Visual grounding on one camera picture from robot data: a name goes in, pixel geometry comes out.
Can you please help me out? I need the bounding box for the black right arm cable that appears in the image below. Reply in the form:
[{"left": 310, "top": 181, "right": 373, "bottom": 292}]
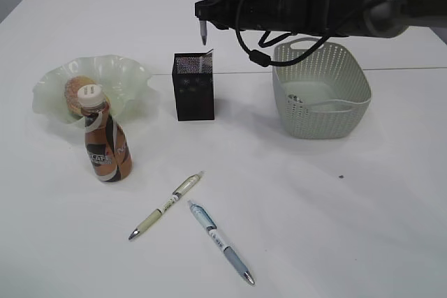
[{"left": 234, "top": 0, "right": 447, "bottom": 68}]

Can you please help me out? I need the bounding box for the green wavy glass plate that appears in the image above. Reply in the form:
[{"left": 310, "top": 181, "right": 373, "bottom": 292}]
[{"left": 32, "top": 54, "right": 153, "bottom": 128}]

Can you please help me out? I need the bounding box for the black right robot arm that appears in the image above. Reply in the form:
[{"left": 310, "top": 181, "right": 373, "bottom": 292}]
[{"left": 195, "top": 0, "right": 446, "bottom": 38}]

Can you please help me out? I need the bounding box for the clear plastic ruler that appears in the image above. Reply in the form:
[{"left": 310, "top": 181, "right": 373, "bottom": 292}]
[{"left": 199, "top": 49, "right": 214, "bottom": 73}]

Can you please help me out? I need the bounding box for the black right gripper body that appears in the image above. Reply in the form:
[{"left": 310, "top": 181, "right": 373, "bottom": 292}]
[{"left": 239, "top": 0, "right": 365, "bottom": 36}]

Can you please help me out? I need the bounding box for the beige retractable pen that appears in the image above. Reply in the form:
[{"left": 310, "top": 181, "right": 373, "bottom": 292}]
[{"left": 128, "top": 171, "right": 205, "bottom": 241}]

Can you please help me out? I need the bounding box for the sugared orange bread bun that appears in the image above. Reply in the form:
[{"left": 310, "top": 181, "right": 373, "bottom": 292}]
[{"left": 64, "top": 76, "right": 96, "bottom": 117}]

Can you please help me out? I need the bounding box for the paper ball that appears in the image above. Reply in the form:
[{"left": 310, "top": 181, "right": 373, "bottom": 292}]
[{"left": 288, "top": 94, "right": 304, "bottom": 103}]

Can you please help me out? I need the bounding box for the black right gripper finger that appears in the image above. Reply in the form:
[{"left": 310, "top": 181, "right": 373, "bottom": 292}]
[{"left": 194, "top": 0, "right": 237, "bottom": 30}]

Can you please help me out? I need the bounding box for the green plastic woven basket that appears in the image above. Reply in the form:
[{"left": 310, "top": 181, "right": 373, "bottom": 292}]
[{"left": 272, "top": 43, "right": 372, "bottom": 140}]

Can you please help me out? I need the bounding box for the blue retractable pen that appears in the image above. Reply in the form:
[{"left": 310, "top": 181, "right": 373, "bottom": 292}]
[{"left": 188, "top": 200, "right": 256, "bottom": 286}]

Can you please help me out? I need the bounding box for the black mesh pen holder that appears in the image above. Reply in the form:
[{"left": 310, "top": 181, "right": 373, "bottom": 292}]
[{"left": 172, "top": 53, "right": 215, "bottom": 121}]

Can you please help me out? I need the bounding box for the brown Nescafe coffee bottle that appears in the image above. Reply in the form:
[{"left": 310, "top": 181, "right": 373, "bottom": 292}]
[{"left": 78, "top": 84, "right": 132, "bottom": 183}]

